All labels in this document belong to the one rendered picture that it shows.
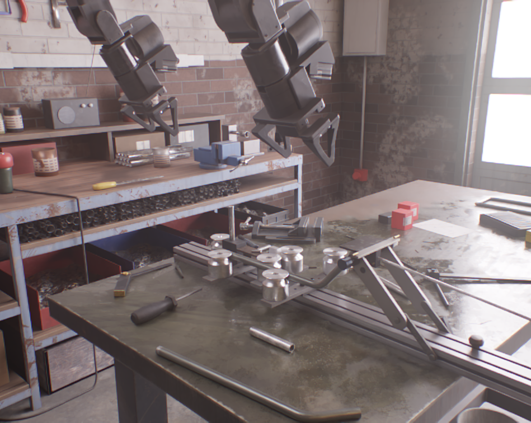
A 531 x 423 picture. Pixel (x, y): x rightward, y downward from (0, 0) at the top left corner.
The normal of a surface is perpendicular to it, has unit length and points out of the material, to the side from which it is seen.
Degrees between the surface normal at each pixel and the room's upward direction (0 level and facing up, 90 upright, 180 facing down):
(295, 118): 30
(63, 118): 90
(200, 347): 0
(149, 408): 90
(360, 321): 90
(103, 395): 0
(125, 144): 91
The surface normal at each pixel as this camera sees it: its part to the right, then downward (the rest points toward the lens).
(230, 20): -0.66, 0.63
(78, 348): 0.72, 0.20
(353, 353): -0.01, -0.96
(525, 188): -0.69, 0.22
